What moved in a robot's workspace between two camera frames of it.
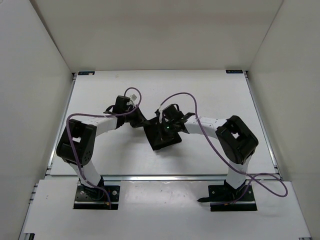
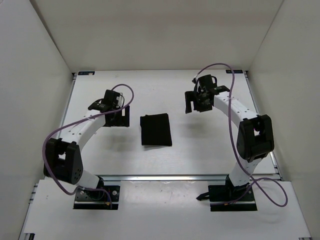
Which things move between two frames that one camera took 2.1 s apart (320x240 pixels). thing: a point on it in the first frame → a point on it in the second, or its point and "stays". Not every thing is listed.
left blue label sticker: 86,73 stays
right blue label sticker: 234,71 stays
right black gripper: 164,122 → 191,96
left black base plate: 90,198 stays
